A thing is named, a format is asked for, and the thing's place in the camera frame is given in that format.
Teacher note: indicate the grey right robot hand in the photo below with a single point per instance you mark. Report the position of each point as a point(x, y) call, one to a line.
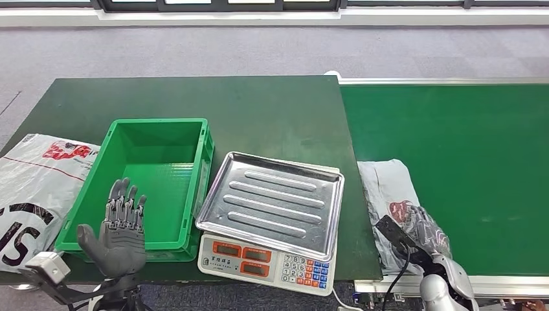
point(429, 234)

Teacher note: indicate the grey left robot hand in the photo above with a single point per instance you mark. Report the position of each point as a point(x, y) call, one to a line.
point(122, 249)

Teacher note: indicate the grey plastic mailer package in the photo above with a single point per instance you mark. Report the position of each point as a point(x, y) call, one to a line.
point(386, 184)

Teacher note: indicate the green conveyor belt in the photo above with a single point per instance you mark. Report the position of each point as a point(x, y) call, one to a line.
point(463, 141)

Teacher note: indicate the green plastic crate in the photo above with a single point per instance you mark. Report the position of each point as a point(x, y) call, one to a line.
point(163, 171)

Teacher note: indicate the large white courier bag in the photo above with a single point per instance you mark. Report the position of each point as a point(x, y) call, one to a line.
point(34, 189)

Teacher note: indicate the white electronic scale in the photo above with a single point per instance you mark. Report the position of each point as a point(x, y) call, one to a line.
point(257, 264)

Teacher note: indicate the steel scale tray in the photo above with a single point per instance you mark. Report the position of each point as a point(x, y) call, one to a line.
point(274, 201)

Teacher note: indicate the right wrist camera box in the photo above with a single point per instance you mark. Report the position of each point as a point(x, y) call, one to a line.
point(399, 236)

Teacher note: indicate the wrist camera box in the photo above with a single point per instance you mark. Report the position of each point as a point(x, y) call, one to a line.
point(399, 236)
point(48, 267)

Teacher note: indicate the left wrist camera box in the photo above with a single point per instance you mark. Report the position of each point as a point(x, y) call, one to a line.
point(48, 267)

